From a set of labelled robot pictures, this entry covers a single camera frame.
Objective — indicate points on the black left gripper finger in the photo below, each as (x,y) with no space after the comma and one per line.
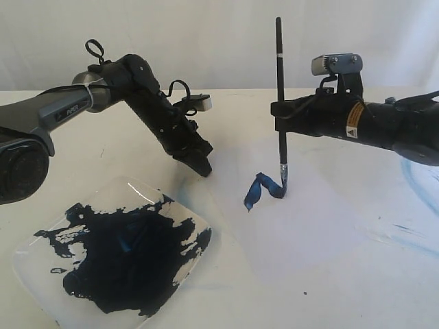
(199,163)

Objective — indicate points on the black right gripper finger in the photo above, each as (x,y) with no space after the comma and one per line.
(283,113)

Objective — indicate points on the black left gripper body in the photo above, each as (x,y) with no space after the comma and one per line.
(177,134)

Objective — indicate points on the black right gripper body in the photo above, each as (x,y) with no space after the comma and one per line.
(326,116)

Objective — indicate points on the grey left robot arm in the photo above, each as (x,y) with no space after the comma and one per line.
(26,144)

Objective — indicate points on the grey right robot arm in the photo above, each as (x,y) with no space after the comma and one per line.
(408,127)

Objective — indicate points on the white paper sheet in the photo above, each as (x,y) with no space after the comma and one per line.
(310,226)

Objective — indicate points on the white square paint plate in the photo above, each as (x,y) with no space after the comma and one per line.
(113,259)

